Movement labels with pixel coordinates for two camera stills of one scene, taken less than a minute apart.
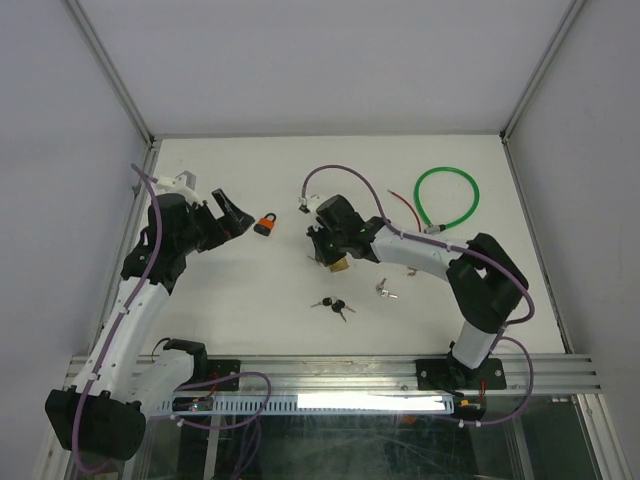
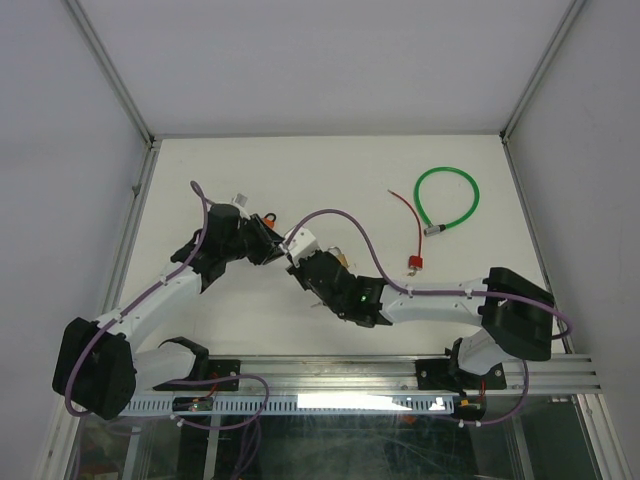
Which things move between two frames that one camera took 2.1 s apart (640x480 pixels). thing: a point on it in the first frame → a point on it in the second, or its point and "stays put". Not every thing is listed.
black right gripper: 322,256 → 297,273
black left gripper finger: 233,214 → 272,239
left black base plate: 218,368 stays put
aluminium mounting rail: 377,374 stays put
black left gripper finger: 219,234 → 266,256
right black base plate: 448,375 stays put
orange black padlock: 265,224 stays put
